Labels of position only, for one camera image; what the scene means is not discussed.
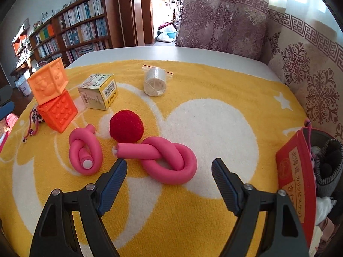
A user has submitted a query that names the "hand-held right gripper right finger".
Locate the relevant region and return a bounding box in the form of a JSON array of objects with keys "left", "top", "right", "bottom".
[{"left": 212, "top": 158, "right": 308, "bottom": 257}]

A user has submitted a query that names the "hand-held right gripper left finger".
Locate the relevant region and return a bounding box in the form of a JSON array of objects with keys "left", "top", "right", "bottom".
[{"left": 29, "top": 158, "right": 128, "bottom": 257}]

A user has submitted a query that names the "knotted pink foam tube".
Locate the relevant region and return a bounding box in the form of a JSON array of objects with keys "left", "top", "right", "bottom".
[
  {"left": 113, "top": 136, "right": 198, "bottom": 185},
  {"left": 69, "top": 124, "right": 104, "bottom": 176}
]

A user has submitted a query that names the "red pompom ball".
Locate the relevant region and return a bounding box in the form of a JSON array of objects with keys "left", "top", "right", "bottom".
[{"left": 109, "top": 110, "right": 144, "bottom": 143}]

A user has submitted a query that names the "red cardboard box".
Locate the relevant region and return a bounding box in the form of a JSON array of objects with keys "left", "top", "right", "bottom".
[{"left": 276, "top": 118, "right": 343, "bottom": 257}]

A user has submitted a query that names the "small cardboard medicine box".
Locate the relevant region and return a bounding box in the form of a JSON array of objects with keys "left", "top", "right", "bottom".
[{"left": 78, "top": 73, "right": 118, "bottom": 111}]

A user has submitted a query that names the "dark orange toy cube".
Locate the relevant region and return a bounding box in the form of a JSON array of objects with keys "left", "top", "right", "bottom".
[{"left": 37, "top": 90, "right": 79, "bottom": 134}]

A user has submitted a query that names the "white plastic bag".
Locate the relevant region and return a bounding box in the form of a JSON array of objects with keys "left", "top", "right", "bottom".
[{"left": 316, "top": 197, "right": 337, "bottom": 225}]

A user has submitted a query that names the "large grey knit sock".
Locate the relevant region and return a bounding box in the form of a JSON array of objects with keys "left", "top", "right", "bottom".
[{"left": 313, "top": 139, "right": 343, "bottom": 199}]

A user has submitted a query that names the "leopard print drawstring pouch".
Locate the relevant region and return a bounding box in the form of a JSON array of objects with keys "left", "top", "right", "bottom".
[{"left": 23, "top": 106, "right": 45, "bottom": 143}]

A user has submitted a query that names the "tape roll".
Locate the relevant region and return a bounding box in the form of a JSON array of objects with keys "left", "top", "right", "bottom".
[{"left": 143, "top": 64, "right": 174, "bottom": 97}]

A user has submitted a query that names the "light orange toy cube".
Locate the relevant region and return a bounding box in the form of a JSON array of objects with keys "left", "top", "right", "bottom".
[{"left": 27, "top": 57, "right": 67, "bottom": 105}]

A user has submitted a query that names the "yellow and white blanket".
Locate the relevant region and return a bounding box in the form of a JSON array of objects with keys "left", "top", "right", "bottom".
[{"left": 0, "top": 59, "right": 313, "bottom": 257}]

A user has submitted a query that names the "white storage box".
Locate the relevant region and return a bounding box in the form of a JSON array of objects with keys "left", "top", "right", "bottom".
[{"left": 16, "top": 73, "right": 35, "bottom": 97}]

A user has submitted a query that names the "cream patterned curtain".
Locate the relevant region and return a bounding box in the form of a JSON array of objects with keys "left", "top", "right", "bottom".
[{"left": 261, "top": 0, "right": 343, "bottom": 145}]

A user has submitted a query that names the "blue plastic basin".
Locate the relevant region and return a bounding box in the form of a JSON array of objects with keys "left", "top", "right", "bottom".
[{"left": 158, "top": 31, "right": 177, "bottom": 43}]

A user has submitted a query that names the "wooden bookshelf with books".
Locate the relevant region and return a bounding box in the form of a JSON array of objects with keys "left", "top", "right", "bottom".
[{"left": 28, "top": 0, "right": 125, "bottom": 67}]

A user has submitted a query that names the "purple patterned lace curtain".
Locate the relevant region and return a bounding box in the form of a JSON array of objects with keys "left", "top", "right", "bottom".
[{"left": 174, "top": 0, "right": 270, "bottom": 61}]

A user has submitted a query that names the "small orange shelf unit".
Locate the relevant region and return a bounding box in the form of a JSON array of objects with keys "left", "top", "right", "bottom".
[{"left": 11, "top": 27, "right": 30, "bottom": 57}]

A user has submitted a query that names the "wooden door frame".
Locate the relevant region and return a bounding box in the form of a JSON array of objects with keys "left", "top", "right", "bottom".
[{"left": 118, "top": 0, "right": 156, "bottom": 49}]

